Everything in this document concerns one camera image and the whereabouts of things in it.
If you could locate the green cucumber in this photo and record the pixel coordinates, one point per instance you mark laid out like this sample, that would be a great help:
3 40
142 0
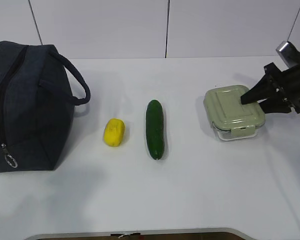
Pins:
154 129

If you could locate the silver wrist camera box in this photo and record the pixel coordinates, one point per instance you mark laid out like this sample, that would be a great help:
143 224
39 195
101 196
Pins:
288 53

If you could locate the glass container with green lid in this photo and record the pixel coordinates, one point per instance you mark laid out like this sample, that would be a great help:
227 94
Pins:
230 119

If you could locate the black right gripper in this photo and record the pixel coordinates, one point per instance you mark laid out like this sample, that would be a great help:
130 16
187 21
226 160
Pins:
280 89

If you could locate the dark navy lunch bag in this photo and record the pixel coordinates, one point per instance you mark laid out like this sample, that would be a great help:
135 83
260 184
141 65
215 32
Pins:
39 90

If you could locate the white tag under table edge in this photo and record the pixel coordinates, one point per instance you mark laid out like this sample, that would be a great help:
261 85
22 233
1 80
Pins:
125 235

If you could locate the yellow lemon-shaped fruit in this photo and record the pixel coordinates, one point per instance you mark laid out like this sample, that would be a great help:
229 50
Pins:
114 132

